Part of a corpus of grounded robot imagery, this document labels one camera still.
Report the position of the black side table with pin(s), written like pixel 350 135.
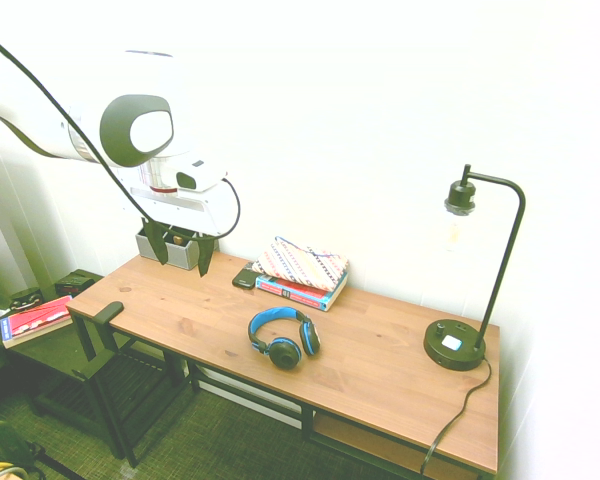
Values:
pixel 40 350

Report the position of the black slatted stool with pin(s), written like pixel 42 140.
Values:
pixel 125 385

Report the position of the blue and black headphones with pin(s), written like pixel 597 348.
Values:
pixel 285 352

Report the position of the dark green bag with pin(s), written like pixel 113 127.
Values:
pixel 7 442

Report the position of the clear lamp bulb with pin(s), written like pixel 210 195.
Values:
pixel 455 225

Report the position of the grey fabric organizer box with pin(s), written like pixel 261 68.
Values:
pixel 180 257

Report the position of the black tripod leg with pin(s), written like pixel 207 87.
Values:
pixel 55 462

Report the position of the black desk lamp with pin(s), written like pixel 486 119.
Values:
pixel 452 345

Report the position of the blue and red book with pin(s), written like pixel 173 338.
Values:
pixel 300 295

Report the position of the red paperback book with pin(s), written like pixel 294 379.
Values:
pixel 37 320

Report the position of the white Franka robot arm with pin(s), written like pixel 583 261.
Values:
pixel 130 130

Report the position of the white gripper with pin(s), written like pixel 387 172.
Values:
pixel 200 210

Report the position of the black alarm clock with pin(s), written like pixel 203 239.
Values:
pixel 74 284

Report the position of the small gold bottle cap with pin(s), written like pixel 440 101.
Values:
pixel 180 240

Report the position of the wooden desk with black frame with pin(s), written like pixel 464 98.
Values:
pixel 360 360

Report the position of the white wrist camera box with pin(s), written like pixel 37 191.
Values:
pixel 197 175

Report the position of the black smartphone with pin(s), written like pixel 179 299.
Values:
pixel 243 279

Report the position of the small dark gadget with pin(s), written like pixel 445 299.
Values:
pixel 26 300

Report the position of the striped patterned fabric pouch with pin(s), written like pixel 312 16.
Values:
pixel 302 265

